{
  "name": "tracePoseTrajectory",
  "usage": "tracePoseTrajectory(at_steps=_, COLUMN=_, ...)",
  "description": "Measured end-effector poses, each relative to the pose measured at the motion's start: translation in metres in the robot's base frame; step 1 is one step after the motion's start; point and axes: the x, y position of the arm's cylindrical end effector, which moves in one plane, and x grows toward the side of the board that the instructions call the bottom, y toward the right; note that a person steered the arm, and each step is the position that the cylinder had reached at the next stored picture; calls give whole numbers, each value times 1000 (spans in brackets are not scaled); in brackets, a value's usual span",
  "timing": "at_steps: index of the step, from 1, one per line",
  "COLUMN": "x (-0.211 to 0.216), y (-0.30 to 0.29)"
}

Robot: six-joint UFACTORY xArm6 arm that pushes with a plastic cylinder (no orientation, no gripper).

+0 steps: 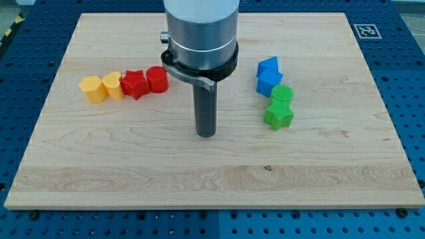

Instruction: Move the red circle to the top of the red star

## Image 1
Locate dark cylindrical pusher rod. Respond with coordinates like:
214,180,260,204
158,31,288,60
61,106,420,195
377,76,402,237
193,83,217,137

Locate black mounting flange with clamp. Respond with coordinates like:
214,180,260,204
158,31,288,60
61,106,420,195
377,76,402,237
161,42,239,92

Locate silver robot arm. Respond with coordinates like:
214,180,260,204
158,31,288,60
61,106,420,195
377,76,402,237
160,0,239,137

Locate red star block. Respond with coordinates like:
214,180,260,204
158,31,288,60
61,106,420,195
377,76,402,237
121,70,150,100

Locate green star block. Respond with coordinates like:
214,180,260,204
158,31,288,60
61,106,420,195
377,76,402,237
264,99,294,131

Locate red cylinder block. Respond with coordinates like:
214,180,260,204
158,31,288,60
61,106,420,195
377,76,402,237
146,66,169,93

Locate blue cube block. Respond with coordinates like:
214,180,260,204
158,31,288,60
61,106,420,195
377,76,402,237
256,68,283,97

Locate blue triangle block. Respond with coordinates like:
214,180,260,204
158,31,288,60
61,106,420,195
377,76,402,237
256,56,279,77

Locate green cylinder block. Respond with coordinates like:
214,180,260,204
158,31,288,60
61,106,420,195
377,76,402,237
270,84,294,102

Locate yellow heart block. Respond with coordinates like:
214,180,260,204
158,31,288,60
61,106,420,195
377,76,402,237
102,72,124,100

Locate wooden board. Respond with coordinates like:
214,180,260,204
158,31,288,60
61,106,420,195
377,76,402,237
5,13,424,210

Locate yellow hexagon block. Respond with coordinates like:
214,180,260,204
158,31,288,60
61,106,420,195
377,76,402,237
78,76,108,104

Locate fiducial marker tag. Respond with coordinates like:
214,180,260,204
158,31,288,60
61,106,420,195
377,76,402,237
354,23,382,39

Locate black yellow hazard tape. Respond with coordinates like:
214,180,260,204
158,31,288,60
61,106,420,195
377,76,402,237
1,13,25,48

